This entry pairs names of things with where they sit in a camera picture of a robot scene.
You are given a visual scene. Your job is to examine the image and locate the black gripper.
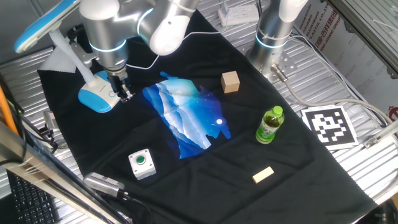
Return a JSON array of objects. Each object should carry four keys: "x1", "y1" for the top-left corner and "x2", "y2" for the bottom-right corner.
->
[{"x1": 107, "y1": 67, "x2": 135, "y2": 103}]

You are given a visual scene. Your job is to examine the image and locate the blue white handheld appliance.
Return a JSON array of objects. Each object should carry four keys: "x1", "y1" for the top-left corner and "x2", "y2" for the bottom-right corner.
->
[{"x1": 14, "y1": 0, "x2": 121, "y2": 113}]

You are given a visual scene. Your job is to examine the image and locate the white box with green button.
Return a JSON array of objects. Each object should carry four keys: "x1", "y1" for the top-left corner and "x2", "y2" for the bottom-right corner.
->
[{"x1": 127, "y1": 148, "x2": 157, "y2": 180}]

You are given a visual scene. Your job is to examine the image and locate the small white cloth piece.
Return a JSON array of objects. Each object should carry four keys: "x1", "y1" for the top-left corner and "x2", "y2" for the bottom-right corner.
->
[{"x1": 39, "y1": 46, "x2": 77, "y2": 74}]

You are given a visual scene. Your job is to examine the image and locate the grey metal clamp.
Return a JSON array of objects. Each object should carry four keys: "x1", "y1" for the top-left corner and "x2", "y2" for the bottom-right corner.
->
[{"x1": 42, "y1": 110, "x2": 68, "y2": 149}]

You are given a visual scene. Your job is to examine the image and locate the wooden cube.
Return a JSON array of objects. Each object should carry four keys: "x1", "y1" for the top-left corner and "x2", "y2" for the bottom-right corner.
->
[{"x1": 220, "y1": 70, "x2": 241, "y2": 94}]

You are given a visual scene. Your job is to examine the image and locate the black cloth with blue print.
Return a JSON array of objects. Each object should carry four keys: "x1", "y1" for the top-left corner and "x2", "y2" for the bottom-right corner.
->
[{"x1": 37, "y1": 9, "x2": 379, "y2": 224}]

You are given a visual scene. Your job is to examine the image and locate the white power strip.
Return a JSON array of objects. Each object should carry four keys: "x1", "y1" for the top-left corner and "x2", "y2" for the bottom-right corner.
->
[{"x1": 217, "y1": 3, "x2": 259, "y2": 26}]

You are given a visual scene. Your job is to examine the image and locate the black keyboard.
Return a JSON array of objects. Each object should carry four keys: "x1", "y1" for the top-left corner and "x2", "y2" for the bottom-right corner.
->
[{"x1": 6, "y1": 170, "x2": 60, "y2": 224}]

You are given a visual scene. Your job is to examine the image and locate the green tea bottle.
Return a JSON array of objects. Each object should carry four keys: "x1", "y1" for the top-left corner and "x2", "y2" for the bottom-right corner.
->
[{"x1": 255, "y1": 105, "x2": 285, "y2": 145}]

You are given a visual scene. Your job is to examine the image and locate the flat wooden block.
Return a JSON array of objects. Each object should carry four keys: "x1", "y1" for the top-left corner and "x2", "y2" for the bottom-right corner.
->
[{"x1": 252, "y1": 166, "x2": 275, "y2": 184}]

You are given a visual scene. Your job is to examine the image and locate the black and white marker board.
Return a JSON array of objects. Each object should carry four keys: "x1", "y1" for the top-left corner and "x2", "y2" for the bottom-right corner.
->
[{"x1": 300, "y1": 105, "x2": 359, "y2": 151}]

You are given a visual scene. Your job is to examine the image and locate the cardboard sheet with red print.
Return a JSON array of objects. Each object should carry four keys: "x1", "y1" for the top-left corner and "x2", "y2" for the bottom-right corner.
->
[{"x1": 294, "y1": 0, "x2": 398, "y2": 122}]

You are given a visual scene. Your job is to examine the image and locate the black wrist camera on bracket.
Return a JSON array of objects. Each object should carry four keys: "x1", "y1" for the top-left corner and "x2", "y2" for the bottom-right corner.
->
[{"x1": 67, "y1": 26, "x2": 97, "y2": 68}]

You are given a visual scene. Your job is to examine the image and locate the silver camera device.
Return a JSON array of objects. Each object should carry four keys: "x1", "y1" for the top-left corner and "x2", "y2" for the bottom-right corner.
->
[{"x1": 83, "y1": 172, "x2": 126, "y2": 197}]

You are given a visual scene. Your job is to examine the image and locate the white lamp power cable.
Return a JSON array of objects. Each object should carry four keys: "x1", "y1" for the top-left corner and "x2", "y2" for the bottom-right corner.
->
[{"x1": 126, "y1": 18, "x2": 229, "y2": 71}]

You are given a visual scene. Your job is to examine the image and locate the aluminium frame profile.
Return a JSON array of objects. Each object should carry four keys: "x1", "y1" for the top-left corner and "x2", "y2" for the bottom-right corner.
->
[
  {"x1": 0, "y1": 121, "x2": 125, "y2": 224},
  {"x1": 329, "y1": 0, "x2": 398, "y2": 79}
]

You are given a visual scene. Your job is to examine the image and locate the orange cable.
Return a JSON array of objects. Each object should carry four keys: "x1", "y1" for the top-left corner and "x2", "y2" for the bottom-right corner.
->
[{"x1": 0, "y1": 85, "x2": 19, "y2": 136}]

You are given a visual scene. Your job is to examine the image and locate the thick grey robot cable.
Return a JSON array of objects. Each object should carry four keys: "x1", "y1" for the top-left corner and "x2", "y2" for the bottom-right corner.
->
[{"x1": 270, "y1": 63, "x2": 393, "y2": 125}]

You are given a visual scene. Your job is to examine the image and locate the small aluminium bracket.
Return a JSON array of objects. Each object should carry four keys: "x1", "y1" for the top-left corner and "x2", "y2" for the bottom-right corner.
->
[{"x1": 363, "y1": 119, "x2": 398, "y2": 149}]

